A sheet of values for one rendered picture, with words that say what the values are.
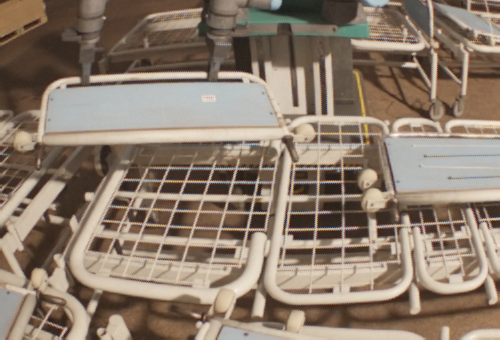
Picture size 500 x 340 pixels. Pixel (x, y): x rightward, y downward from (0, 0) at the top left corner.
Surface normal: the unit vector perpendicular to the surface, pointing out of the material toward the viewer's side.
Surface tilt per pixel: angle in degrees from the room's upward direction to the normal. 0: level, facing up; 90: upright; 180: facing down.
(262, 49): 90
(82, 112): 22
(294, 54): 90
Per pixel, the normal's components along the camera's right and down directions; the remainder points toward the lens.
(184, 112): 0.19, -0.68
